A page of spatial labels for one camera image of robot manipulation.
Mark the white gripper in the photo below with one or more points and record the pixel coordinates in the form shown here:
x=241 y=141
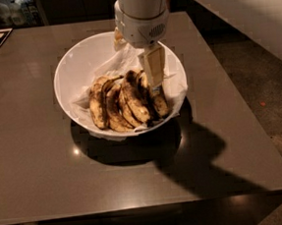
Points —
x=141 y=31

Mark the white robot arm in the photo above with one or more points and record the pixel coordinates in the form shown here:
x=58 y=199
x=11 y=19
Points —
x=260 y=20

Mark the thin spotted banana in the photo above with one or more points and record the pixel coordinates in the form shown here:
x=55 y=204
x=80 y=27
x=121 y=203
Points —
x=145 y=94

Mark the stickered right banana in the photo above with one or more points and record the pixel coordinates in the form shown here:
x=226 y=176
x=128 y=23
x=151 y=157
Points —
x=159 y=101

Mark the white bowl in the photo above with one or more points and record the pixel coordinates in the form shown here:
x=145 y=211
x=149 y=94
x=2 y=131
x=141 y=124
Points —
x=77 y=64

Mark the white paper towel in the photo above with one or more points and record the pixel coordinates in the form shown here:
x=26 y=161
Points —
x=110 y=63

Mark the bottles on shelf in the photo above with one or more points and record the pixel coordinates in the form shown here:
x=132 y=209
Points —
x=19 y=14

